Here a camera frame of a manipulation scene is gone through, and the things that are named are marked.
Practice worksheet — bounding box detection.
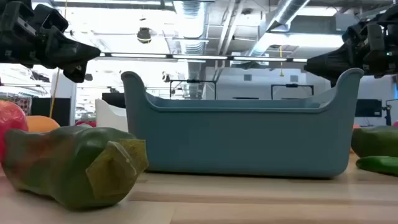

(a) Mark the ribbed ventilation duct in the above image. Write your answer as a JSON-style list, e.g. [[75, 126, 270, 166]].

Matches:
[[182, 0, 206, 100]]

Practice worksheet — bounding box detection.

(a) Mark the linear ceiling light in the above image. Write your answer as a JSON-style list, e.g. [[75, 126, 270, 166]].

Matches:
[[99, 52, 308, 63]]

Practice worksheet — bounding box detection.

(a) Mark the silver ventilation duct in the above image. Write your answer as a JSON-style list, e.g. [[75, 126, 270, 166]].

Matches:
[[248, 0, 312, 57]]

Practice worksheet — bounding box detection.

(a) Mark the red yellow peach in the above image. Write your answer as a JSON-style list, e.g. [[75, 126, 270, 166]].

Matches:
[[0, 99, 29, 164]]

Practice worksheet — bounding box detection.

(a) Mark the teal plastic basket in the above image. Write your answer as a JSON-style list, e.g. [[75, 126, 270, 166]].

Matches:
[[120, 67, 365, 179]]

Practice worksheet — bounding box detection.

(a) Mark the small green chili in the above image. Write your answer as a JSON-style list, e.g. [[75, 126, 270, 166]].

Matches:
[[355, 155, 398, 177]]

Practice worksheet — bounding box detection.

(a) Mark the red apple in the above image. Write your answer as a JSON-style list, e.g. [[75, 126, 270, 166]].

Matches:
[[74, 120, 97, 128]]

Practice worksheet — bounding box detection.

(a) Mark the orange citrus fruit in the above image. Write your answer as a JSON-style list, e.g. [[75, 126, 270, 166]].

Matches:
[[25, 115, 60, 134]]

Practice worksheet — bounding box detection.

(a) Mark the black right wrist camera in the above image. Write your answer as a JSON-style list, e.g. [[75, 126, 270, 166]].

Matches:
[[341, 23, 364, 44]]

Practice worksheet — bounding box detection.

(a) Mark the black dome ceiling camera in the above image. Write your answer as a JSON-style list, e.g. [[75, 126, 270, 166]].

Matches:
[[136, 27, 152, 44]]

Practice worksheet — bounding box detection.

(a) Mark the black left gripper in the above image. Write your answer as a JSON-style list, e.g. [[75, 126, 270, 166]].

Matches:
[[0, 0, 102, 83]]

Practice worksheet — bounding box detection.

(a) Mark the white plastic basket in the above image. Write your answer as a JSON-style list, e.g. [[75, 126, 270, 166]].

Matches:
[[95, 98, 129, 133]]

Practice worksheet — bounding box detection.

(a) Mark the dark green zucchini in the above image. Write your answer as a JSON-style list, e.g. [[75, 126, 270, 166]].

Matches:
[[1, 125, 149, 211]]

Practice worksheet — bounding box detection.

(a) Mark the dark green avocado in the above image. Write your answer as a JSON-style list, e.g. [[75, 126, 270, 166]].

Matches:
[[351, 125, 398, 158]]

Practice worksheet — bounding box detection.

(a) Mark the black partition panel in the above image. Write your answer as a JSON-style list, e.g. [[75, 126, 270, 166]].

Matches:
[[30, 98, 72, 127]]

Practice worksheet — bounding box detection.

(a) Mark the black stand frame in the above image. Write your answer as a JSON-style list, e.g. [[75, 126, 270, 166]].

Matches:
[[271, 83, 315, 100]]

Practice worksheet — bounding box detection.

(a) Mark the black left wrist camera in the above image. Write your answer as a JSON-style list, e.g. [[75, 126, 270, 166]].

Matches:
[[32, 3, 69, 34]]

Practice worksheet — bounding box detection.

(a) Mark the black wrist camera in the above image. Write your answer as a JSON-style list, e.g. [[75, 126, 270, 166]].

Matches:
[[32, 3, 69, 34], [341, 23, 364, 44]]

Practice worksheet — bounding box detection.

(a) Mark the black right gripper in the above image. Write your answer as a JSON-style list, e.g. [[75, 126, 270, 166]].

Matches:
[[303, 4, 398, 88]]

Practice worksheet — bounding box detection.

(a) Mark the yellow extension cord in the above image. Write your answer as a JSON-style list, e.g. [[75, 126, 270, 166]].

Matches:
[[49, 0, 68, 119]]

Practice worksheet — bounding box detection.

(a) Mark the black wall monitor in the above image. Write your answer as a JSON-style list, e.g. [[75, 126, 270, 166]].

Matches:
[[355, 99, 382, 118]]

